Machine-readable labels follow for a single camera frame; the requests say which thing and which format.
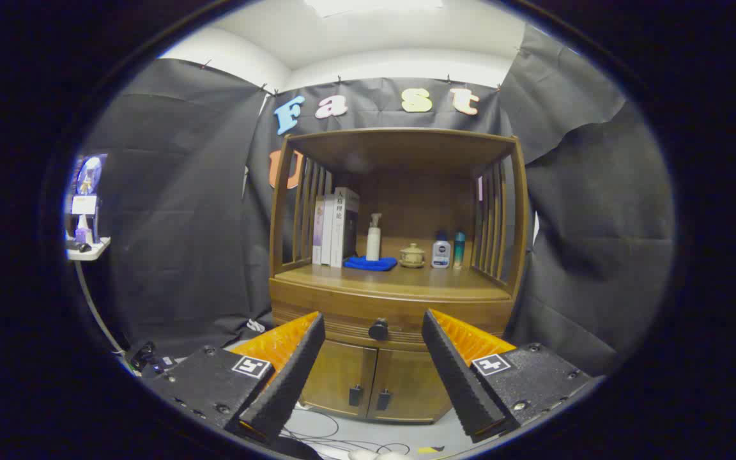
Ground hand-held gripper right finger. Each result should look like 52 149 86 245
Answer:
422 309 595 443

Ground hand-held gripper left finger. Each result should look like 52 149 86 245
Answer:
144 311 326 445

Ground wooden cabinet door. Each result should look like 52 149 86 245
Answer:
300 339 378 419
368 348 452 424

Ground wooden countertop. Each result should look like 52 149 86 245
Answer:
275 263 512 301

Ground wooden cabinet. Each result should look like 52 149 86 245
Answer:
268 128 530 424

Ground white lotion bottle blue cap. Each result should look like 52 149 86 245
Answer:
431 231 451 269

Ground blue folded cloth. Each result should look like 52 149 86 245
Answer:
344 256 399 272

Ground black device on floor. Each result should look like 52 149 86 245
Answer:
130 342 159 372

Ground thin purple book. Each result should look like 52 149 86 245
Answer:
312 195 327 265

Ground white spray bottle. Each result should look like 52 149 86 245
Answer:
366 213 383 261

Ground thick grey and white book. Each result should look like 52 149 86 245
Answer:
330 187 360 268

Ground black backdrop cloth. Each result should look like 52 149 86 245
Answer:
80 26 675 378

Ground ceiling light panel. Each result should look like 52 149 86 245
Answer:
304 0 445 17

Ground black floor cables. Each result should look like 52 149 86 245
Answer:
279 402 410 456

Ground white wall shelf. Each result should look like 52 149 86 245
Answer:
66 238 112 261

